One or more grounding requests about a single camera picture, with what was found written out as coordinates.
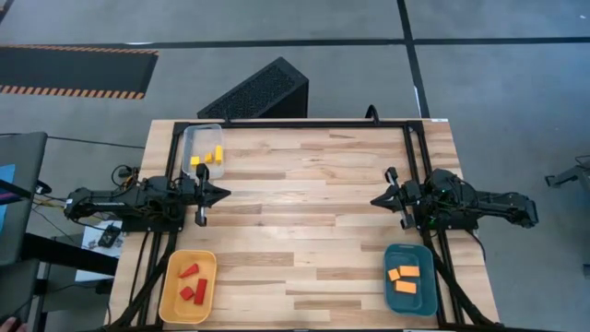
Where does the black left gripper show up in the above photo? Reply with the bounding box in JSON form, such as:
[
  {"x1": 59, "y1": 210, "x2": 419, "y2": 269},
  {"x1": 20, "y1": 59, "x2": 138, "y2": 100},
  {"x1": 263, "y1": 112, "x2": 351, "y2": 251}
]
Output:
[{"x1": 178, "y1": 162, "x2": 232, "y2": 228}]

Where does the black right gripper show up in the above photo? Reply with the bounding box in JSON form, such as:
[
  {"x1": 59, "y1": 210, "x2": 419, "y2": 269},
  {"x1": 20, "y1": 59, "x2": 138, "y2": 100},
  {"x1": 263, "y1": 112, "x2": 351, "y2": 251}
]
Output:
[{"x1": 370, "y1": 167, "x2": 432, "y2": 231}]

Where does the long red block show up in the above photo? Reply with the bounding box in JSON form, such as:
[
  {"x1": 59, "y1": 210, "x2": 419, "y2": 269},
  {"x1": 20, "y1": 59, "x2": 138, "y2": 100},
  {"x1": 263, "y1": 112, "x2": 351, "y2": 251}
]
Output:
[{"x1": 194, "y1": 278, "x2": 208, "y2": 306}]

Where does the clear plastic bin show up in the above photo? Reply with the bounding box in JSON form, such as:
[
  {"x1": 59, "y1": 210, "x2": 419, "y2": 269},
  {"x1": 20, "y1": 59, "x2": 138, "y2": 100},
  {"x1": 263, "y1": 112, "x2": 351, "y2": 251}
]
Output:
[{"x1": 180, "y1": 123, "x2": 226, "y2": 180}]

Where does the yellow plastic bin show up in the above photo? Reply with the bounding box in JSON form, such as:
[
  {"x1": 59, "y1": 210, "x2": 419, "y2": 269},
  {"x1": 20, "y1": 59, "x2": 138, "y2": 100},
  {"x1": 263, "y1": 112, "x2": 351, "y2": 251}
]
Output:
[{"x1": 158, "y1": 249, "x2": 218, "y2": 326}]

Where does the teal plastic bin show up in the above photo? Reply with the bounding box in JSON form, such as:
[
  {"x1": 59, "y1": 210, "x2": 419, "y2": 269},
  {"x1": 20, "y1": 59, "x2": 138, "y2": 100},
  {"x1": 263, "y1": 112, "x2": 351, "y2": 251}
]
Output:
[{"x1": 383, "y1": 243, "x2": 439, "y2": 318}]

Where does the black perforated box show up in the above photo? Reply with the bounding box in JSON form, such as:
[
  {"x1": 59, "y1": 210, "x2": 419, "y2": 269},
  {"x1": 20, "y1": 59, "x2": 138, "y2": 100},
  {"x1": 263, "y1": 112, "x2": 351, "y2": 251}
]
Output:
[{"x1": 196, "y1": 56, "x2": 310, "y2": 120}]

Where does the black remote control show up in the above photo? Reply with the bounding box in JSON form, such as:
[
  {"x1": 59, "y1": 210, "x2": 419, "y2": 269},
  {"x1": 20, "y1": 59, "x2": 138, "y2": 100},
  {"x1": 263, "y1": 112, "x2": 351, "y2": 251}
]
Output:
[{"x1": 97, "y1": 222, "x2": 122, "y2": 249}]

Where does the white paper sheet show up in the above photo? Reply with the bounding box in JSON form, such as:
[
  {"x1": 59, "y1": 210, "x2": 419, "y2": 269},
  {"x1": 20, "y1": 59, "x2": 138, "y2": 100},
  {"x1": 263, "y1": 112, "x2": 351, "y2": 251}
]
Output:
[{"x1": 75, "y1": 219, "x2": 124, "y2": 283}]

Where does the black beam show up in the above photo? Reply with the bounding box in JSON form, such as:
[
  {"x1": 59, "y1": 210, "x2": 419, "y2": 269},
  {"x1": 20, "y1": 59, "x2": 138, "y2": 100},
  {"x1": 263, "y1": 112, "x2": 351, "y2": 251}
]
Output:
[{"x1": 20, "y1": 232, "x2": 120, "y2": 278}]

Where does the black tripod stand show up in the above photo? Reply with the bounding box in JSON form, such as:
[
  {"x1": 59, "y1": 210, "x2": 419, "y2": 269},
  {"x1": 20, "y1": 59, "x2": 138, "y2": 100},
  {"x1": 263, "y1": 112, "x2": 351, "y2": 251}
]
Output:
[{"x1": 545, "y1": 155, "x2": 590, "y2": 188}]

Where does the black hazard-striped floor mat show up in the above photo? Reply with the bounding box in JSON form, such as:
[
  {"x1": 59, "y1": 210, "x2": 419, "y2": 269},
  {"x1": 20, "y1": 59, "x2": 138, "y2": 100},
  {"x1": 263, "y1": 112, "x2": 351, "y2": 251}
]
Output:
[{"x1": 0, "y1": 44, "x2": 160, "y2": 101}]

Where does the grey side table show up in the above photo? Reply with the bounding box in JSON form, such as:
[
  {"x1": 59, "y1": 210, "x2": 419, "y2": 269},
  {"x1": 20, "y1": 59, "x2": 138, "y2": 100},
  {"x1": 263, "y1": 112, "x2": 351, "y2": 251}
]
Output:
[{"x1": 0, "y1": 132, "x2": 50, "y2": 267}]

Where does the blue screen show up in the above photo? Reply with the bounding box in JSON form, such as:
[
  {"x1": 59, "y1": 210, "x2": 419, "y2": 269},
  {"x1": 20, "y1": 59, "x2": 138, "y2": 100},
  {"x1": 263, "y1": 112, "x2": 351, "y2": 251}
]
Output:
[{"x1": 0, "y1": 163, "x2": 18, "y2": 231}]

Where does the person's hand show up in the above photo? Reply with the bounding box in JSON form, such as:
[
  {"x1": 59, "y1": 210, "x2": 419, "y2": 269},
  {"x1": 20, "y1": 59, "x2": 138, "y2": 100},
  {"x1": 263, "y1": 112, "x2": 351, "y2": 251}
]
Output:
[{"x1": 0, "y1": 316, "x2": 28, "y2": 332}]

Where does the black aluminium table frame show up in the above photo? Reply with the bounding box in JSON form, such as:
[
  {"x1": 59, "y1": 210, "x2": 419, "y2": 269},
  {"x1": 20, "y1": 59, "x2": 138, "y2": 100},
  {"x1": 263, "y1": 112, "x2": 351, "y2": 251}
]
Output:
[{"x1": 110, "y1": 118, "x2": 502, "y2": 332}]

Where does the black floor cable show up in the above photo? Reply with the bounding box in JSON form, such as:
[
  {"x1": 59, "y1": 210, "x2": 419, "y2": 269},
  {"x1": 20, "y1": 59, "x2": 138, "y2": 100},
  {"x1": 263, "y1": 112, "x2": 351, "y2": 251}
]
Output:
[{"x1": 45, "y1": 135, "x2": 147, "y2": 150}]

